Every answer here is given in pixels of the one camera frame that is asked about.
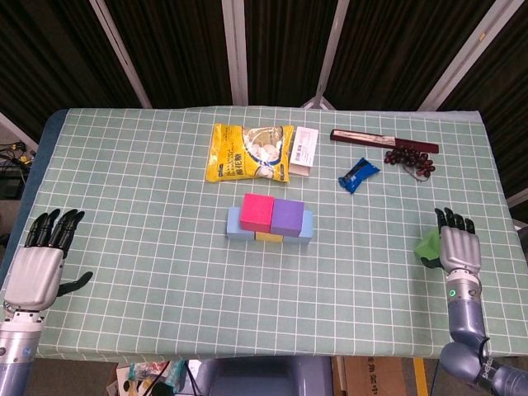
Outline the colourful printed packaging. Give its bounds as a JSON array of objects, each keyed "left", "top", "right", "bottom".
[{"left": 115, "top": 361, "right": 185, "bottom": 396}]

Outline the blue snack packet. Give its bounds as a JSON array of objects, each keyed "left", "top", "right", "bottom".
[{"left": 337, "top": 157, "right": 380, "bottom": 195}]

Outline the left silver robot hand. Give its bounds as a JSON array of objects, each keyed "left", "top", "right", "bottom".
[{"left": 2, "top": 208, "right": 94, "bottom": 311}]

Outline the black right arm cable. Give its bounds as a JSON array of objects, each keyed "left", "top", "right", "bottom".
[{"left": 478, "top": 337, "right": 494, "bottom": 372}]

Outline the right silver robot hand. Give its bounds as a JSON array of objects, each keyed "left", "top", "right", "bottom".
[{"left": 420, "top": 207, "right": 483, "bottom": 274}]

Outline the green checked tablecloth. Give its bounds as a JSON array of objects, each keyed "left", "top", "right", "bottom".
[{"left": 0, "top": 106, "right": 528, "bottom": 359}]

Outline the white metal frame post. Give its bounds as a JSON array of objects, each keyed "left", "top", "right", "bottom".
[
  {"left": 507, "top": 192, "right": 528, "bottom": 248},
  {"left": 89, "top": 0, "right": 153, "bottom": 109},
  {"left": 0, "top": 111, "right": 39, "bottom": 150},
  {"left": 221, "top": 0, "right": 249, "bottom": 106},
  {"left": 302, "top": 0, "right": 352, "bottom": 111},
  {"left": 417, "top": 0, "right": 517, "bottom": 111}
]

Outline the dark red folded fan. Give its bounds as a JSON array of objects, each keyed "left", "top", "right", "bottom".
[{"left": 329, "top": 129, "right": 441, "bottom": 154}]

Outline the purple foam cube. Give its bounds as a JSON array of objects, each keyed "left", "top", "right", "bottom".
[{"left": 270, "top": 198, "right": 305, "bottom": 238}]

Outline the yellow marshmallow bag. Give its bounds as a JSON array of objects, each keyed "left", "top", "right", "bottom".
[{"left": 205, "top": 122, "right": 295, "bottom": 184}]

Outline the green foam cube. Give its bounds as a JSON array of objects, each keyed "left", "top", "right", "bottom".
[{"left": 414, "top": 229, "right": 442, "bottom": 265}]

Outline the pink-red foam cube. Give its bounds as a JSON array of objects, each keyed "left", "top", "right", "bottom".
[{"left": 239, "top": 192, "right": 276, "bottom": 233}]

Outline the blue-grey robot torso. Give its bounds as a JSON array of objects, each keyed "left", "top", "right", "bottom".
[{"left": 197, "top": 356, "right": 333, "bottom": 396}]

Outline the black equipment with cables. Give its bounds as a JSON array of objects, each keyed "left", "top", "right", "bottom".
[{"left": 0, "top": 142, "right": 36, "bottom": 199}]

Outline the light blue foam cube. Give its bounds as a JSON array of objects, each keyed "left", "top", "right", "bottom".
[
  {"left": 282, "top": 209, "right": 314, "bottom": 244},
  {"left": 226, "top": 207, "right": 257, "bottom": 241}
]

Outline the dark red grape bunch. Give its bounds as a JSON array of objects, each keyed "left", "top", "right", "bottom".
[{"left": 383, "top": 146, "right": 436, "bottom": 182}]

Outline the brown cardboard box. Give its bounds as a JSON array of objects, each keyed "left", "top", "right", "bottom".
[{"left": 333, "top": 356, "right": 417, "bottom": 396}]

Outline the dark pleated curtain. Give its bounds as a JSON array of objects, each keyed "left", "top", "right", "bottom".
[{"left": 0, "top": 0, "right": 528, "bottom": 199}]

